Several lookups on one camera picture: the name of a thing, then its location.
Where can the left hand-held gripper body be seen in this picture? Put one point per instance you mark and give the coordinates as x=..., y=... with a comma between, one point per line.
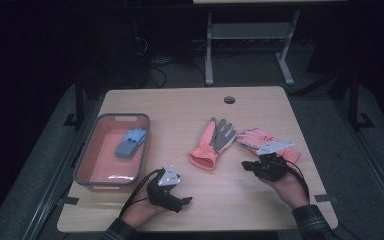
x=161, y=196

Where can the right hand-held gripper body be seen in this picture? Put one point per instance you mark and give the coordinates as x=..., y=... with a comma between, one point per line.
x=271, y=166

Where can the pink glove with red print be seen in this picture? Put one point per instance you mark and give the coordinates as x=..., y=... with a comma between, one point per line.
x=251, y=138

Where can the pink glove with grey palm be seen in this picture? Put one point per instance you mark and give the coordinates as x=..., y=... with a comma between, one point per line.
x=210, y=146

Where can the pink plastic basket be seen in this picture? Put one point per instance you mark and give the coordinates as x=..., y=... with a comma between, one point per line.
x=108, y=166

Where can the person's left hand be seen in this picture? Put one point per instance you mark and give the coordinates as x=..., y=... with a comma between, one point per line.
x=138, y=211

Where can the person's right hand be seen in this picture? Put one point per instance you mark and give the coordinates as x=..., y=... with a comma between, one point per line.
x=290, y=190

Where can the black tape strip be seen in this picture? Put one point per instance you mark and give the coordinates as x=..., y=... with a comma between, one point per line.
x=69, y=200
x=326, y=198

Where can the black metal stand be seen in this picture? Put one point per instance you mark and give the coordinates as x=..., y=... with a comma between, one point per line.
x=79, y=100
x=354, y=100

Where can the white metal table frame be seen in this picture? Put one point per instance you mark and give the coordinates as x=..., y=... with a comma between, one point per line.
x=248, y=30

